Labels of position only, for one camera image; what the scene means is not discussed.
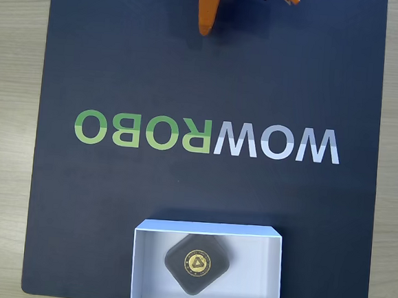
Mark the grey square case gold emblem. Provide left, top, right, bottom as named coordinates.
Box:
left=161, top=231, right=234, bottom=298

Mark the dark mat with WOWROBO print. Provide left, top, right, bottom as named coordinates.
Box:
left=20, top=0, right=393, bottom=298

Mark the white open cardboard box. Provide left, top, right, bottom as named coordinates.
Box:
left=128, top=215, right=287, bottom=298

